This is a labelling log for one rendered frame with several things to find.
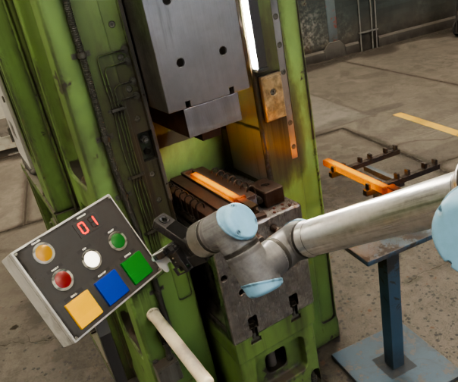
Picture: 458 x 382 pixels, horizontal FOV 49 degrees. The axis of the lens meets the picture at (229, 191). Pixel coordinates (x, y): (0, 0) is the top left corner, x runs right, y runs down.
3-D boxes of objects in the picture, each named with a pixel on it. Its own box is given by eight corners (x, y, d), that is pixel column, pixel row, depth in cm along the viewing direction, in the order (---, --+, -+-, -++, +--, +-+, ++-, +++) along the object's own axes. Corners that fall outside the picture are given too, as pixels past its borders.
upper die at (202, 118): (242, 120, 168) (237, 92, 164) (189, 138, 160) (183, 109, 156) (188, 103, 203) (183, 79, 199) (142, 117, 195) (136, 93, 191)
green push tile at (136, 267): (154, 270, 148) (139, 249, 148) (136, 284, 143) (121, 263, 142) (151, 272, 149) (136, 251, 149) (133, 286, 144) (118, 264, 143)
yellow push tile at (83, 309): (103, 311, 134) (87, 289, 134) (82, 329, 128) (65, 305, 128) (100, 313, 135) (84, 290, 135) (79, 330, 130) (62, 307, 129)
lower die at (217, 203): (258, 212, 183) (255, 192, 179) (211, 233, 175) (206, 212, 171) (205, 182, 217) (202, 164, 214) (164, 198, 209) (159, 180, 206)
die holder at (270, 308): (314, 301, 202) (300, 203, 183) (234, 346, 187) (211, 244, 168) (242, 249, 248) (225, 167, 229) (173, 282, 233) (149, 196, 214)
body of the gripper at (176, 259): (175, 277, 130) (202, 265, 121) (156, 250, 129) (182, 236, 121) (193, 261, 135) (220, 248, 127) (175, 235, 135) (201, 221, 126)
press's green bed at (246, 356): (325, 386, 221) (313, 302, 202) (255, 433, 206) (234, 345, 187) (256, 324, 267) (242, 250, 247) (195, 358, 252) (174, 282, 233)
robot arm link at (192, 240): (189, 229, 117) (212, 209, 124) (177, 235, 120) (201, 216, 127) (210, 260, 118) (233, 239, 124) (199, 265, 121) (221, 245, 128)
